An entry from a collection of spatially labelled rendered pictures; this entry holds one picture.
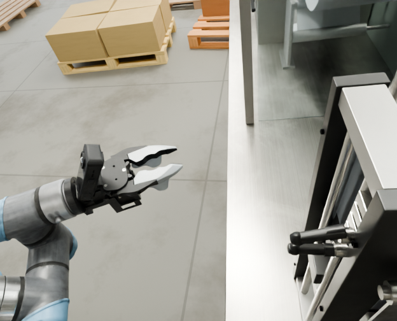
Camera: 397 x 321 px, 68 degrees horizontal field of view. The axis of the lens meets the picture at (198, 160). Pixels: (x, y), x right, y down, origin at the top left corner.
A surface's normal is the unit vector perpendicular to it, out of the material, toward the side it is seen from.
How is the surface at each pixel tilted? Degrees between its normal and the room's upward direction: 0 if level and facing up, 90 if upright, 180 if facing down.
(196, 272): 0
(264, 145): 0
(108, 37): 90
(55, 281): 53
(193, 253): 0
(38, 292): 49
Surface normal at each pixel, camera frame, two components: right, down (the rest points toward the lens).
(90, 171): 0.32, 0.78
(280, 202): -0.16, -0.65
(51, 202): 0.07, -0.06
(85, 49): -0.11, 0.76
